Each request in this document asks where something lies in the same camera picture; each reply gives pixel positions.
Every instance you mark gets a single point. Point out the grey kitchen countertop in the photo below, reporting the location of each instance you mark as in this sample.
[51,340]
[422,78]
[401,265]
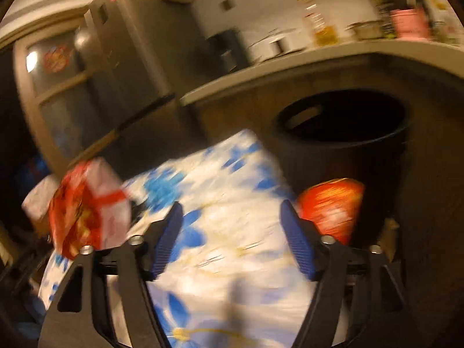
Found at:
[326,56]

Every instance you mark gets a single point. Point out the grey steel refrigerator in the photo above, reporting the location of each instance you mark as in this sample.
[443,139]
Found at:
[137,43]

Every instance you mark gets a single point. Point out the wooden glass panel door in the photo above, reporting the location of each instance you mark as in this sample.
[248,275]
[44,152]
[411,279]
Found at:
[65,108]

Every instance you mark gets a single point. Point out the white electric cooker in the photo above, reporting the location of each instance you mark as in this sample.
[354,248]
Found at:
[279,45]

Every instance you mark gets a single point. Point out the black trash bin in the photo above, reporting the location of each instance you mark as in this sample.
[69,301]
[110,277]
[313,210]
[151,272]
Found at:
[315,166]

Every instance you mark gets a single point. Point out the red paper cup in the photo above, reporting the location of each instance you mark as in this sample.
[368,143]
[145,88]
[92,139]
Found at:
[333,206]

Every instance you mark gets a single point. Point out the blue floral tablecloth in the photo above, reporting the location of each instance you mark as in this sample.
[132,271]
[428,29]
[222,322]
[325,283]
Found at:
[224,206]

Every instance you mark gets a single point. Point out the dotted chair cover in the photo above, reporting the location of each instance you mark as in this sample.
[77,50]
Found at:
[38,199]

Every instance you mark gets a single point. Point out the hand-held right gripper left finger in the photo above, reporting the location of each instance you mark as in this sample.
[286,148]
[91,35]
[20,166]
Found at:
[167,239]

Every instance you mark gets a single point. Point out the cooking oil bottle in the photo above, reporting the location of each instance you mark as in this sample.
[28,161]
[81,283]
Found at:
[319,21]

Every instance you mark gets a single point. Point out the red foil packaging bag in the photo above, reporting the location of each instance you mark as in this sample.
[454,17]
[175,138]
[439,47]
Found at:
[79,206]

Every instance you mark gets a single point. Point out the steel bowl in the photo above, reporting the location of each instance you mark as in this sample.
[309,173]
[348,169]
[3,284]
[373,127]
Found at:
[364,31]

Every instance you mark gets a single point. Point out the pink utensil holder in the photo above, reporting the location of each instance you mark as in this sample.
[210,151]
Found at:
[409,23]

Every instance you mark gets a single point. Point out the round floral door decal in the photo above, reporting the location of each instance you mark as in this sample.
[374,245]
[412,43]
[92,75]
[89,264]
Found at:
[56,58]

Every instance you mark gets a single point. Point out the black air fryer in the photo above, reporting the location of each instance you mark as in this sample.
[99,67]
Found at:
[228,52]

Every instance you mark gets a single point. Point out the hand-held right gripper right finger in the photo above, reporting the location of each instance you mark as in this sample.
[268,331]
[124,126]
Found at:
[297,243]

